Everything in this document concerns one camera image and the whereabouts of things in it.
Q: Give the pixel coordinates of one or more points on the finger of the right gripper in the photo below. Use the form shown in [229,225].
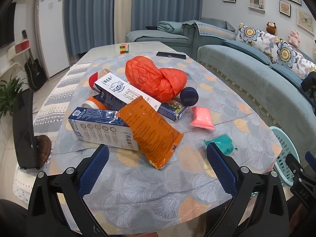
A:
[311,160]
[303,185]

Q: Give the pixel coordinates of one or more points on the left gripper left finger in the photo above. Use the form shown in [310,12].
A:
[45,216]

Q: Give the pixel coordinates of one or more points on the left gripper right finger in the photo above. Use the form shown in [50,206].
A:
[258,206]

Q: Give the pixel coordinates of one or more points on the teal wrapper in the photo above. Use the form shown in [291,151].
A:
[223,142]

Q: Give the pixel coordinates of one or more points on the white blue milk carton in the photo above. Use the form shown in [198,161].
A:
[102,127]
[115,93]

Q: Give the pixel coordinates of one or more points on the pink packet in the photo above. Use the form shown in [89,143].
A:
[202,118]

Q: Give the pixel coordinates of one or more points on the orange snack wrapper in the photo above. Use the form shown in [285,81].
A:
[156,137]

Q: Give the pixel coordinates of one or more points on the blue picture box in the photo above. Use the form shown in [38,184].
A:
[173,110]

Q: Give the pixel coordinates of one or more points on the red white paper cup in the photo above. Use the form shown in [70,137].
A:
[96,76]

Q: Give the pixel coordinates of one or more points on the orange plastic bag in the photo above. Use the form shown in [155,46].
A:
[161,84]

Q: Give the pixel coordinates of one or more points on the orange paper cup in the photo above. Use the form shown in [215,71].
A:
[93,103]

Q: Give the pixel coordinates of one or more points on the light blue laundry basket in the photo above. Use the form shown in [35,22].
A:
[287,147]

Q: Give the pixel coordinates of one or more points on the teal sofa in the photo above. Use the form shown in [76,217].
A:
[271,90]

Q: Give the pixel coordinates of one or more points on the black jacket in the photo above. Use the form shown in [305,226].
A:
[309,84]

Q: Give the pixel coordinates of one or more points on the striped knit rug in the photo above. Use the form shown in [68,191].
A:
[48,122]

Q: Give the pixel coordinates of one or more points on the floral cushion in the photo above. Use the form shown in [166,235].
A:
[276,49]

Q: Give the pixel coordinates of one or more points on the pink pig plush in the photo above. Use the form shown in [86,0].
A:
[294,38]

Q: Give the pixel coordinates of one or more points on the green houseplant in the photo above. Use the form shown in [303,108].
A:
[8,92]

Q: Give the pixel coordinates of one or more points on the black guitar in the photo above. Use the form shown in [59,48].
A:
[35,73]

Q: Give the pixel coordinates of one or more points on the brown monkey plush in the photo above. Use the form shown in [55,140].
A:
[271,28]

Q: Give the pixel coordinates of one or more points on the patterned tablecloth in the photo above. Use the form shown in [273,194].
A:
[131,196]

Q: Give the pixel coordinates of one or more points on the black smartphone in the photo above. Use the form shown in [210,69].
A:
[171,55]

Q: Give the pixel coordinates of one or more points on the white refrigerator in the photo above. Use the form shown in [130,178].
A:
[50,36]

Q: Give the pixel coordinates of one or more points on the rubik's cube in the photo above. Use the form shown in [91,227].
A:
[124,49]

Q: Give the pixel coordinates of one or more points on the folded teal blanket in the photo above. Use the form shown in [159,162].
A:
[170,27]

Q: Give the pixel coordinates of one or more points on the blue curtain left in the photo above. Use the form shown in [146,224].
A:
[88,24]

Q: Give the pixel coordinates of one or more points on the blue curtain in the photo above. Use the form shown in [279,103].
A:
[150,12]
[88,24]

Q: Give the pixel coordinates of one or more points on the blue curtain right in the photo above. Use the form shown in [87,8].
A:
[150,12]

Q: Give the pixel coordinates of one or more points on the cream curtain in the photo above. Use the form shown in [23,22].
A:
[122,20]

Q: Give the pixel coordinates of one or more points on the butterfly picture frame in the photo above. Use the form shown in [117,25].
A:
[305,21]

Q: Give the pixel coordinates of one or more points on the newspaper picture frame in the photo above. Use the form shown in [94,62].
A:
[257,5]

